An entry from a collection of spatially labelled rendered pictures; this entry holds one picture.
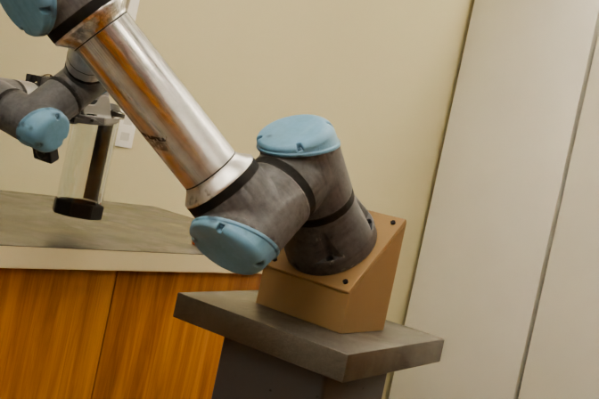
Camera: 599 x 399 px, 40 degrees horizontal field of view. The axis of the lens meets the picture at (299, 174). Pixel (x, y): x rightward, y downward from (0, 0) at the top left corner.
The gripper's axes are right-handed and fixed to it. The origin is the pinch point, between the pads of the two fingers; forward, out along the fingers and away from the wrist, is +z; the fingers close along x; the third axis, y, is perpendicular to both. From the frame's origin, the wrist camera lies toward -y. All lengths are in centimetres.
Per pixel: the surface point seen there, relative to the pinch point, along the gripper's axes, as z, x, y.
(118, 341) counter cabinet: -1.2, -15.1, -42.7
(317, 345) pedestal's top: -33, -68, -22
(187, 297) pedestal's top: -28, -44, -22
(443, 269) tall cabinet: 244, -24, -54
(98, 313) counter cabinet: -7.1, -13.4, -36.3
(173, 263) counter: 6.6, -20.0, -26.1
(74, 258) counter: -17.4, -13.6, -24.3
